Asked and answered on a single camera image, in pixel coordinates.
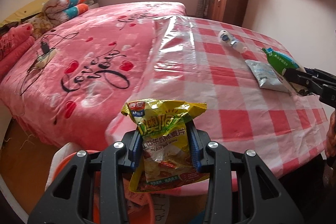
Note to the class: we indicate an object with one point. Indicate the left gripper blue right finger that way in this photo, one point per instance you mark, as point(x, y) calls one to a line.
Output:
point(242, 189)

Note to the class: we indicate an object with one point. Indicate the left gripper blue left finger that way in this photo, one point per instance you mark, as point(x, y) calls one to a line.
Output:
point(134, 147)

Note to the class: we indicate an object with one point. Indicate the blue green cow bag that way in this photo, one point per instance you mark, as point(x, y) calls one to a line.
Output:
point(280, 62)

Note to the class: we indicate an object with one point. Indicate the white grey pouch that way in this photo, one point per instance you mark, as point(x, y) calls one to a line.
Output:
point(265, 76)

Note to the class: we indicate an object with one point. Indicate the yellow green oatmeal bag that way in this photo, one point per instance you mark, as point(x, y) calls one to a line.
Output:
point(166, 161)

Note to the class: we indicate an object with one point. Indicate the person's right hand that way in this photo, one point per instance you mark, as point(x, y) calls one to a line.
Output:
point(330, 137)

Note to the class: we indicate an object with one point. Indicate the small white blue bottle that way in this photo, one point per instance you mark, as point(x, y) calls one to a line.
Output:
point(227, 39)

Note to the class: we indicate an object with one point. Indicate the brown wooden cabinet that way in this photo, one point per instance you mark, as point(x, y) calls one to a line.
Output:
point(227, 11)

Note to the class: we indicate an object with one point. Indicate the pink love you bedspread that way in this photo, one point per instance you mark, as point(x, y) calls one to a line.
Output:
point(101, 56)

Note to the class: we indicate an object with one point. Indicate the red white checkered tablecloth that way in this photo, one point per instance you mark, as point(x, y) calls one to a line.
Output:
point(188, 63)

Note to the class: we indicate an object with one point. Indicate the white power strip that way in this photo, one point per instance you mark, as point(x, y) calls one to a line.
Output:
point(44, 59)

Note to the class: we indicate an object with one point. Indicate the folded pink love blanket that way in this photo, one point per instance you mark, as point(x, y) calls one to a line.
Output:
point(14, 44)

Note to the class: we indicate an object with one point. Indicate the floral beige pillow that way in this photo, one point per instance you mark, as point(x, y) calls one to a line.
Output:
point(41, 24)

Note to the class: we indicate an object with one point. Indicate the lower rolled colourful quilt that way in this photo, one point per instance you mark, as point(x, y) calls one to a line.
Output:
point(67, 14)

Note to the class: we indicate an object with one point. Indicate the rolled colourful quilt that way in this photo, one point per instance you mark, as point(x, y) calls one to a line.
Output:
point(53, 6)
point(67, 14)

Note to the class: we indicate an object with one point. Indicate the yellow headboard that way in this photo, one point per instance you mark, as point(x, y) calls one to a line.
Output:
point(26, 11)

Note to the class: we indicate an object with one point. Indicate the upper rolled colourful quilt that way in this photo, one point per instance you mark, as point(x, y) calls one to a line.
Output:
point(53, 6)

